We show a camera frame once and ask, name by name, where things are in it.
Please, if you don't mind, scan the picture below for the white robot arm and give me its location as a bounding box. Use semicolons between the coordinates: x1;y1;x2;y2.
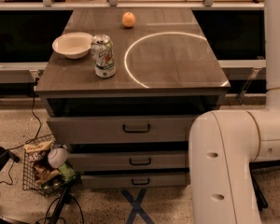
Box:
189;0;280;224

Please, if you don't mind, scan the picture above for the green white 7up can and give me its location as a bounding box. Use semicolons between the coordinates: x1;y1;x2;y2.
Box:
91;35;116;78

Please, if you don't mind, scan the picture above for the orange fruit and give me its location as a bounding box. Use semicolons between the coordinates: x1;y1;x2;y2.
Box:
122;12;135;28

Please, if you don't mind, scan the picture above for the grey drawer cabinet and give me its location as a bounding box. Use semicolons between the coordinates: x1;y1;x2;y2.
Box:
36;8;230;176

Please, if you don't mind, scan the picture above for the white bowl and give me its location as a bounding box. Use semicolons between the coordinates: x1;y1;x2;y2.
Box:
52;32;92;59

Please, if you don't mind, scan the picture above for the top grey drawer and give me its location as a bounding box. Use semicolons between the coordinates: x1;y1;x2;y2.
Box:
48;115;197;144

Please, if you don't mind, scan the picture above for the grey drawer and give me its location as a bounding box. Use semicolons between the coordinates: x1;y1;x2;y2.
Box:
68;150;189;172
48;115;197;144
81;172;189;189

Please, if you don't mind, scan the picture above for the middle grey drawer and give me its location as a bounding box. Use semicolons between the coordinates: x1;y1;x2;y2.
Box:
68;150;189;172

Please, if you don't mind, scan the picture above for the bottom grey drawer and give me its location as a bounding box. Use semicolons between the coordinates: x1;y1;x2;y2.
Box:
81;172;189;189

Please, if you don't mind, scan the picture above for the white ball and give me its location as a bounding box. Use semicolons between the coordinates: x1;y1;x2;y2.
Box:
48;148;68;169

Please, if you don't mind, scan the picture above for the green packet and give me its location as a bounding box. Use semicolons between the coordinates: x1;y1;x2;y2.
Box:
58;163;76;182

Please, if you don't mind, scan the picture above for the tan chip bag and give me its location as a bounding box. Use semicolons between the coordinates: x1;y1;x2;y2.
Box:
24;141;53;162

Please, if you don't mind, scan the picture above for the black tripod stand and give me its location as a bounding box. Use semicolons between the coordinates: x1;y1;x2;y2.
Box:
42;185;85;224

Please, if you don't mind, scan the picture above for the black power cable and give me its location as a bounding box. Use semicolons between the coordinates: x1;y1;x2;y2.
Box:
0;77;43;203

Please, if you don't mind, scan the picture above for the black wire basket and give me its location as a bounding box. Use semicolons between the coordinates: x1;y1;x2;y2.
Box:
22;135;71;196

